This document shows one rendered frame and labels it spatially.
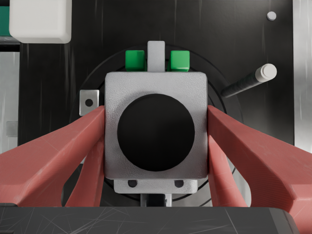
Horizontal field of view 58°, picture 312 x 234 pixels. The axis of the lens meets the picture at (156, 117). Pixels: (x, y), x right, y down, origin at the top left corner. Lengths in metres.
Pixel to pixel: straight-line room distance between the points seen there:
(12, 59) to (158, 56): 0.21
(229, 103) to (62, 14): 0.15
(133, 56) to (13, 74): 0.18
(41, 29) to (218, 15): 0.15
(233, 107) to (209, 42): 0.06
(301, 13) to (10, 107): 0.30
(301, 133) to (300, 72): 0.06
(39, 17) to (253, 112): 0.19
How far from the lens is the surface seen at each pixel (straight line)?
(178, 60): 0.18
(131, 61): 0.18
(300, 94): 0.29
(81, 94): 0.22
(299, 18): 0.30
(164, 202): 0.21
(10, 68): 0.34
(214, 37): 0.26
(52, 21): 0.25
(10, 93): 0.34
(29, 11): 0.26
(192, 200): 0.23
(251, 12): 0.28
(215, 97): 0.23
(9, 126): 0.28
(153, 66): 0.16
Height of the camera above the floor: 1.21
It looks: 88 degrees down
